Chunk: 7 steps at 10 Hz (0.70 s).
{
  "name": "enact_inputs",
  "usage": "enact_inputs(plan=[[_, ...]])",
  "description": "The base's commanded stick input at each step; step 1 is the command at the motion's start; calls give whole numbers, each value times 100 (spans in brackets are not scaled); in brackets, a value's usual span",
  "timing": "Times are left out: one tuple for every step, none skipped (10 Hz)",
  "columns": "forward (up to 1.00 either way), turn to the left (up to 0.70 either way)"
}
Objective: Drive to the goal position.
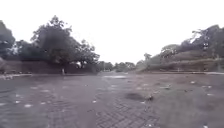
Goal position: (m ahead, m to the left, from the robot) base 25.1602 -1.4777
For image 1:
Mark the row of distant trees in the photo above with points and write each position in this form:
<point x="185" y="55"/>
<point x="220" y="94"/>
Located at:
<point x="123" y="66"/>

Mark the reddish brick paved road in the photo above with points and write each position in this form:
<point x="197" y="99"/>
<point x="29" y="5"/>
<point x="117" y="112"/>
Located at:
<point x="73" y="100"/>

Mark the large dark tree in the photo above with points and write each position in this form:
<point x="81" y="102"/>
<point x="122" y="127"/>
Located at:
<point x="56" y="43"/>

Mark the pale kerb strip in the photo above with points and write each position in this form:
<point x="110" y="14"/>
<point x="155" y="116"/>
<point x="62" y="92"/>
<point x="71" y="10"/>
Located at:
<point x="13" y="76"/>

